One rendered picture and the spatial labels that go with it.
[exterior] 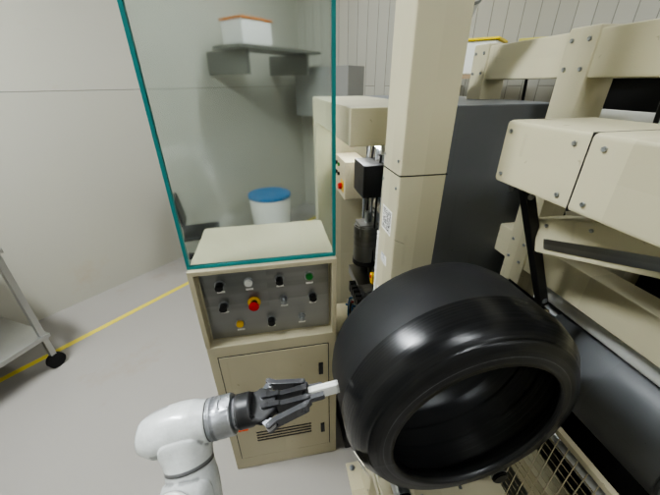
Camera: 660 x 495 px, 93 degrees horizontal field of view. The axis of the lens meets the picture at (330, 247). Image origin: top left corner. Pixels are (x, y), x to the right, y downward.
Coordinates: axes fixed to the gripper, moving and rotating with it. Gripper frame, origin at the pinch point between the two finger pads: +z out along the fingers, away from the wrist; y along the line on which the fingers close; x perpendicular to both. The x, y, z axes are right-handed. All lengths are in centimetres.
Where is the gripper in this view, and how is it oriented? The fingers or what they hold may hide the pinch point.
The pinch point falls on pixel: (324, 389)
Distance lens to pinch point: 79.7
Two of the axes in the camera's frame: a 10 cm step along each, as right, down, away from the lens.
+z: 9.7, -2.1, 0.9
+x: 1.4, 8.6, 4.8
